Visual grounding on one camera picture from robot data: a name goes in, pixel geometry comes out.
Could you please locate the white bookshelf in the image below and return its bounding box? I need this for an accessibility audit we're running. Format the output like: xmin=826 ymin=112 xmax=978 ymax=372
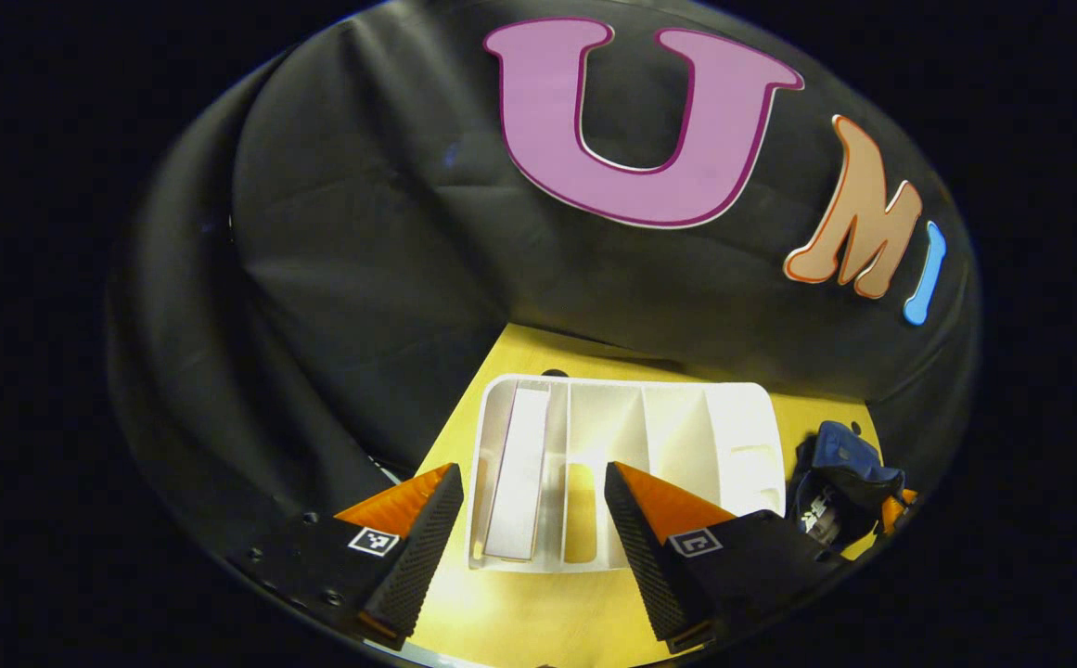
xmin=467 ymin=374 xmax=788 ymax=573

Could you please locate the pink book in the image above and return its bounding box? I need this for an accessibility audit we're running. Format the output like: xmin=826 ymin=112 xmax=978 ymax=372
xmin=482 ymin=385 xmax=553 ymax=562

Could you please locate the blue schoolbag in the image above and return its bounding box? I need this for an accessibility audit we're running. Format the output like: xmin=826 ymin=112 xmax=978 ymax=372
xmin=790 ymin=420 xmax=907 ymax=558

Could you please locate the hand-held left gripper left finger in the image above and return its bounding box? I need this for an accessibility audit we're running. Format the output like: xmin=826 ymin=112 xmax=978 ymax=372
xmin=227 ymin=462 xmax=465 ymax=650

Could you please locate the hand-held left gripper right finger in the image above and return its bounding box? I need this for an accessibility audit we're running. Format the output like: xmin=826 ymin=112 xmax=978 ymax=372
xmin=605 ymin=461 xmax=836 ymax=653

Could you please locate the black backdrop cloth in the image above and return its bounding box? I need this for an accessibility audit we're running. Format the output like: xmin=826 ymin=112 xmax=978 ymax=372
xmin=107 ymin=0 xmax=980 ymax=558

